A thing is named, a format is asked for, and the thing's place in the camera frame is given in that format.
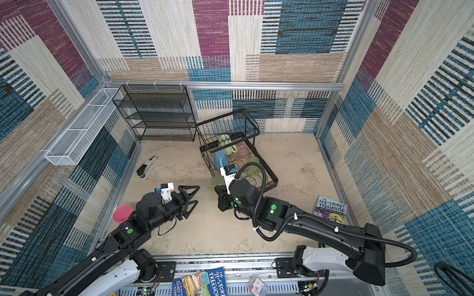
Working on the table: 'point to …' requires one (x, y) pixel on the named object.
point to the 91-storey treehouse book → (211, 282)
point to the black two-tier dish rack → (227, 147)
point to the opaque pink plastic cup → (121, 213)
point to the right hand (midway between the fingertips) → (219, 190)
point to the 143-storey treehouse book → (330, 208)
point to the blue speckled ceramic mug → (221, 159)
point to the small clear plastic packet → (257, 287)
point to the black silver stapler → (144, 170)
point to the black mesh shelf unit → (158, 113)
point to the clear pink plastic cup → (244, 153)
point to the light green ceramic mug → (224, 139)
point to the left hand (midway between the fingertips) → (200, 193)
